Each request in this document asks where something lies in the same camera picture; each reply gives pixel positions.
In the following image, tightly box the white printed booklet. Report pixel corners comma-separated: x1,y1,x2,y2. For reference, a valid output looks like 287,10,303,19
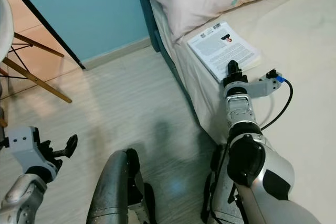
187,20,264,83

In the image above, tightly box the cream sheeted mattress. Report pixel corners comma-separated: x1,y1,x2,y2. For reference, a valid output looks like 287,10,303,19
149,0,336,219

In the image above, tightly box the white chair with wooden legs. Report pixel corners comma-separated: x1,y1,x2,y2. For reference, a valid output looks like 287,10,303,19
0,0,74,104

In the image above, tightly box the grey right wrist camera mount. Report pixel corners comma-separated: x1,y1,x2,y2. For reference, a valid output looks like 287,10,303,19
223,69,287,99

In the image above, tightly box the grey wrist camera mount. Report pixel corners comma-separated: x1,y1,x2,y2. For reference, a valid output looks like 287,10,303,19
223,69,287,99
10,125,57,173

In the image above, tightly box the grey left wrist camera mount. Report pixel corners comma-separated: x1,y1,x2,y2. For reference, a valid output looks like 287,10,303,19
10,125,57,173

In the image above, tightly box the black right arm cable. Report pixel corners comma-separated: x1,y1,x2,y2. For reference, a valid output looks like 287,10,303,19
210,77,294,224

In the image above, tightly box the black door frame strip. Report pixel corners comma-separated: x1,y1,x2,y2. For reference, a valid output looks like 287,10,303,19
0,0,86,70

